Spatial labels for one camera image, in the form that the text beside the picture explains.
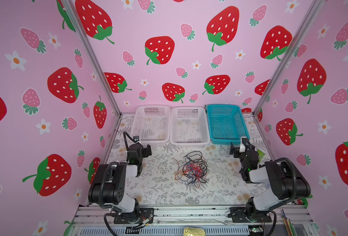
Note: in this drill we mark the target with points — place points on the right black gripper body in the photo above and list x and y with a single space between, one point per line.
239 150

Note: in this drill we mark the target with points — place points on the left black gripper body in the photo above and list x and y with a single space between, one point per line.
140 160

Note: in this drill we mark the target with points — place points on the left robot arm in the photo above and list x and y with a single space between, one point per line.
109 186

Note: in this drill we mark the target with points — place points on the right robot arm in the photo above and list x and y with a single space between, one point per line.
284 183

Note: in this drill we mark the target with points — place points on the green candy wrapper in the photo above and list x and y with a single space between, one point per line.
261 155

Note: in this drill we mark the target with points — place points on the teal plastic basket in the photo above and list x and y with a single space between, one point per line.
226 124

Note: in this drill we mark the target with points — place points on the left white plastic basket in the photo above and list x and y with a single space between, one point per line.
152 124

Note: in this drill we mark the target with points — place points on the white plastic basket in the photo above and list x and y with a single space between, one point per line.
152 124
189 127

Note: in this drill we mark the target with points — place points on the floral table cloth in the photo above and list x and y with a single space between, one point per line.
223 183

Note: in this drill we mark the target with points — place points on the middle white plastic basket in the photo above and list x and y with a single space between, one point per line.
189 127

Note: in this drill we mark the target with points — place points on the coloured pencils bundle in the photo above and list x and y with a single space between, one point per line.
288 224

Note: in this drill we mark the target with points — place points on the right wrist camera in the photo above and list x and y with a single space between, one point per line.
244 145

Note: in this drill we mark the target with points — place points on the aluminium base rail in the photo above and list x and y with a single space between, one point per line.
171 220

